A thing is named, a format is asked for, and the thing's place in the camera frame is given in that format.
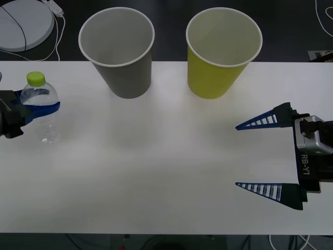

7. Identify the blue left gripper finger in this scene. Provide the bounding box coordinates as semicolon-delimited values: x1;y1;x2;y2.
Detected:
23;101;62;126
12;88;50;105

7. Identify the grey plastic bin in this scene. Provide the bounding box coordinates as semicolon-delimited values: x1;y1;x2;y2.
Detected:
78;7;156;99

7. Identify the yellow-green plastic bin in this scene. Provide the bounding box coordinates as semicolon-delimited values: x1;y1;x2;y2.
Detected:
185;7;263;100

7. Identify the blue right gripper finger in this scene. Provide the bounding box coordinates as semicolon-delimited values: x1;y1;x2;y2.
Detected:
235;182;308;211
235;102;294;131

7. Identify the white power strip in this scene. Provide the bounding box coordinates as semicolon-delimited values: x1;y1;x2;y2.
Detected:
41;0;65;18

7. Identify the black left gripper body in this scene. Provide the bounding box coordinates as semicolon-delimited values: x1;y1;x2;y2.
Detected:
0;90;34;139

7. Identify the clear bottle with green cap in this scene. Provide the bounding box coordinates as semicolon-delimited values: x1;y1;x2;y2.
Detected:
20;71;62;144

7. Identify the white round floor base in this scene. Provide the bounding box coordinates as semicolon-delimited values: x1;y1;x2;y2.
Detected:
0;0;55;52

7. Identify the black cable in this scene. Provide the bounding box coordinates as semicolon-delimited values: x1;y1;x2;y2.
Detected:
0;4;27;60

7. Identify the grey floor box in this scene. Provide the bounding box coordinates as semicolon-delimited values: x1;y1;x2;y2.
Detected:
308;49;333;63

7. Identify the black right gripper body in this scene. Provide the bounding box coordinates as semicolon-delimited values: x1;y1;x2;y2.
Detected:
291;112;333;194

